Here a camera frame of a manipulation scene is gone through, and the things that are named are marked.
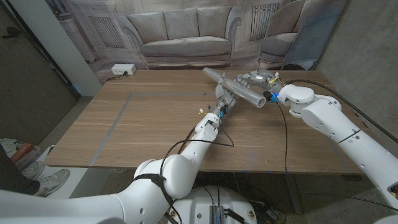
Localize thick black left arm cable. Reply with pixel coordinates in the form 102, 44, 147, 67
158, 126, 197, 224

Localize blue grey leaning board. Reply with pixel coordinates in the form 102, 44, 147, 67
281, 0, 348, 71

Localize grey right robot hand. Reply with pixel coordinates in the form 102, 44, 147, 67
235, 70, 282, 103

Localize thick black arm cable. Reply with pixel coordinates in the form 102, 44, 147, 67
285, 78, 398, 144
158, 126, 197, 224

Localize grey table leg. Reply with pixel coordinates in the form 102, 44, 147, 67
283, 173, 304, 215

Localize printed living room backdrop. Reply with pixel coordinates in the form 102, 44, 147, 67
45, 0, 348, 84

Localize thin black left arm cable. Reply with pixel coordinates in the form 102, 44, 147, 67
159, 119, 234, 175

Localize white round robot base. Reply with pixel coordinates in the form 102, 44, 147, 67
167, 185, 258, 224

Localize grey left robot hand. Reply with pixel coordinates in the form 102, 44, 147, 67
214, 73, 239, 115

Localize clear plastic wrap roll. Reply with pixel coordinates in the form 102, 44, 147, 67
202, 67, 267, 109

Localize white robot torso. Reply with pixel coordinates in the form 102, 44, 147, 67
0, 217, 125, 224

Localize dark trouser leg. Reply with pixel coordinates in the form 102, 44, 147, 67
0, 146, 41, 196

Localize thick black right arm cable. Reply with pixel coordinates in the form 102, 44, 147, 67
285, 78, 398, 144

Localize white sneaker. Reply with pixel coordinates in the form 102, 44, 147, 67
34, 169, 71, 197
21, 161, 46, 181

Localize dark door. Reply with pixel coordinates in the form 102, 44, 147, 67
0, 0, 78, 147

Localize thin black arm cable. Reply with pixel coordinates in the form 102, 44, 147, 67
275, 102, 289, 174
159, 119, 234, 175

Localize white pillar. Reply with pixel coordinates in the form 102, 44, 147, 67
7, 0, 103, 98

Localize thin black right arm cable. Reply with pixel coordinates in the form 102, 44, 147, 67
275, 102, 289, 174

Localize orange red box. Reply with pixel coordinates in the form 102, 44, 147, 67
11, 142, 35, 163

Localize silver electronics box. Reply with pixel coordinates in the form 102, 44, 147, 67
209, 204, 225, 224

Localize white power strip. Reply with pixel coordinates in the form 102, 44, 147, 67
111, 63, 137, 76

